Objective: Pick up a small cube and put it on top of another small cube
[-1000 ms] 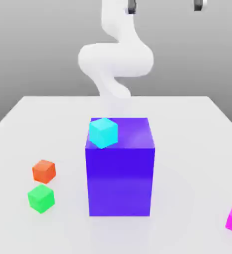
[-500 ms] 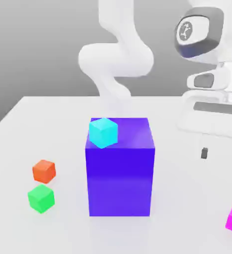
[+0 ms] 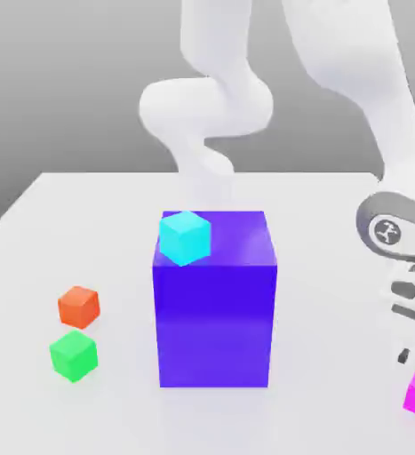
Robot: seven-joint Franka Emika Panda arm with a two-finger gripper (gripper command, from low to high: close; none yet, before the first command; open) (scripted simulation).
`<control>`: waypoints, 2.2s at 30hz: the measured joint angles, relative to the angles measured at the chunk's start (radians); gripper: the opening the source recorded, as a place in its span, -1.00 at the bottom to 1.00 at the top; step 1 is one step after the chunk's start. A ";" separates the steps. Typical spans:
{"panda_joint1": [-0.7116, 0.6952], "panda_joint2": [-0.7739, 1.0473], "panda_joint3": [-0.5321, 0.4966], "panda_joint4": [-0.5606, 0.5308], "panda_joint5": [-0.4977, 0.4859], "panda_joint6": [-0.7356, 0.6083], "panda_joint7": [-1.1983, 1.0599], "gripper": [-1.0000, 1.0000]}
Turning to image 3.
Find small green cube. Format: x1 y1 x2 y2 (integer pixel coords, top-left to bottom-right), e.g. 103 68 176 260
49 329 99 384

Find small orange cube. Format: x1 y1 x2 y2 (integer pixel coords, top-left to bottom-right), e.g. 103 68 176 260
57 284 101 331

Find large blue box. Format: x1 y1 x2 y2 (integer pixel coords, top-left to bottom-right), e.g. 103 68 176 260
152 210 278 389

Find small cyan cube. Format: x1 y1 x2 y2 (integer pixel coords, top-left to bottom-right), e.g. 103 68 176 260
158 210 212 267

